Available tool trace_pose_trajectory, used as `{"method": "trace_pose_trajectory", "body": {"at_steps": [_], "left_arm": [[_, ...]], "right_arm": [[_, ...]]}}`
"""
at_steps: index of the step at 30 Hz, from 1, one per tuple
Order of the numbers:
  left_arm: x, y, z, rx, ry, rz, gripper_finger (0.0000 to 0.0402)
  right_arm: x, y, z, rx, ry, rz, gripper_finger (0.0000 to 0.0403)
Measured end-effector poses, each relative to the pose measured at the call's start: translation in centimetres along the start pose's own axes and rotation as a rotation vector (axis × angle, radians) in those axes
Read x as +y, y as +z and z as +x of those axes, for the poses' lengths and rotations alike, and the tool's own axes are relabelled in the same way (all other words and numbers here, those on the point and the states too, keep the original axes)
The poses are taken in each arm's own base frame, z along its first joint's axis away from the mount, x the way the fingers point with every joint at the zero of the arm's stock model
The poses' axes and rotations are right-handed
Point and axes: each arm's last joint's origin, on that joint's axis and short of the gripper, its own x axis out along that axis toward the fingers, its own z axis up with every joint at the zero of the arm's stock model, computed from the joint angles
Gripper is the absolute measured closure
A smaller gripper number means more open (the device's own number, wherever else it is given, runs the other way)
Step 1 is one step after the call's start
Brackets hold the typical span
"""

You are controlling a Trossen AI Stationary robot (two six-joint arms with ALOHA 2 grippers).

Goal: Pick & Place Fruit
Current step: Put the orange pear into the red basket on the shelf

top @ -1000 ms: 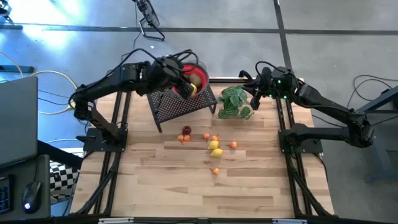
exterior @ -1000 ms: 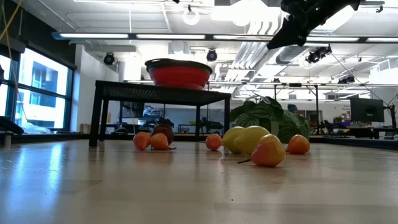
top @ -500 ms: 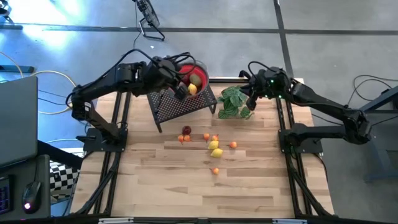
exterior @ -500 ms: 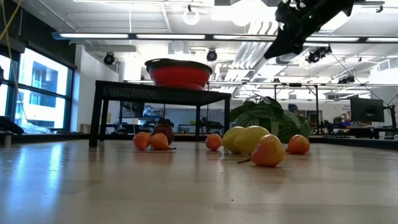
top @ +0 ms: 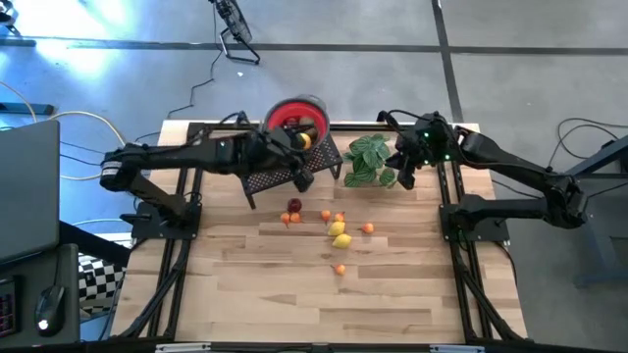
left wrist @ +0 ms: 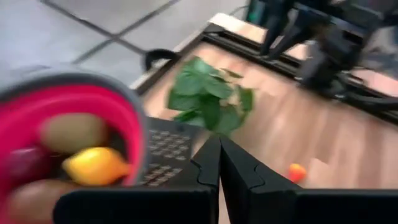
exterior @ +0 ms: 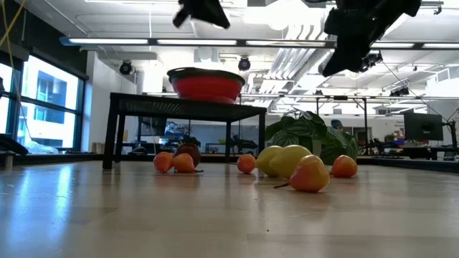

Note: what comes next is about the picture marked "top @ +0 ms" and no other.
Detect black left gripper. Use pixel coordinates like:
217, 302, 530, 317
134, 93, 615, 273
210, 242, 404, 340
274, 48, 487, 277
254, 126, 316, 192

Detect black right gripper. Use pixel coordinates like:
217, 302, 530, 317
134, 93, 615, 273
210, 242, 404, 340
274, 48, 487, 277
386, 127, 436, 191

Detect red collapsible colander grey rim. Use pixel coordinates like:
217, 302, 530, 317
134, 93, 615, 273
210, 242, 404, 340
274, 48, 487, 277
262, 93, 331, 158

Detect black perforated metal rack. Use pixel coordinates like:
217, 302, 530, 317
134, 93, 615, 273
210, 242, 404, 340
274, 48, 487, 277
239, 131, 344, 211

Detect green plant white pot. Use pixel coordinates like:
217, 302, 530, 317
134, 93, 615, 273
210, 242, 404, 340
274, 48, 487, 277
341, 132, 398, 190

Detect dark blue metal table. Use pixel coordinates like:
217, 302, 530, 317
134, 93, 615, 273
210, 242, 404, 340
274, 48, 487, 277
571, 134, 628, 290

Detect black white checkerboard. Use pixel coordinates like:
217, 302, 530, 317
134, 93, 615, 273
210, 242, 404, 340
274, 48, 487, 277
77, 252, 128, 323

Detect grey laptop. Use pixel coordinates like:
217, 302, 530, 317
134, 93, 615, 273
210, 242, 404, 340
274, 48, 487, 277
0, 119, 62, 266

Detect black flat bar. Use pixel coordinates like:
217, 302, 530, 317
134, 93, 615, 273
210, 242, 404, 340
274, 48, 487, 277
0, 101, 56, 118

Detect black computer mouse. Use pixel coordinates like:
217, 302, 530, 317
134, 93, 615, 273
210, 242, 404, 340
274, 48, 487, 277
33, 284, 67, 338

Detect dark grey desk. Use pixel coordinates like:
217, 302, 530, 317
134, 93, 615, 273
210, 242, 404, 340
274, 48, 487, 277
0, 243, 82, 349

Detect black keyboard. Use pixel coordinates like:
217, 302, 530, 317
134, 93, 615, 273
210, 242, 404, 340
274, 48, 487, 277
0, 277, 22, 340

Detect black aluminium table frame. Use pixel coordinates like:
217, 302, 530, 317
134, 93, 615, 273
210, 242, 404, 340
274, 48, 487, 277
110, 120, 530, 344

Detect black floor cable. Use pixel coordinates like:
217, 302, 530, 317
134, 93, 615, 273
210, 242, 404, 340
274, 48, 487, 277
131, 4, 220, 143

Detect thin black cable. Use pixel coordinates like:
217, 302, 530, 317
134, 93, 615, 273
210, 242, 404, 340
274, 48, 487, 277
555, 116, 628, 163

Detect white metal bracket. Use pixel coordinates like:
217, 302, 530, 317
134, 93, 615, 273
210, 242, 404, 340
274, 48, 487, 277
155, 342, 212, 353
430, 344, 486, 353

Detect yellow cable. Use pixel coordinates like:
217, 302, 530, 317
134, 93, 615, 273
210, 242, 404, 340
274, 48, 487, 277
0, 80, 133, 181

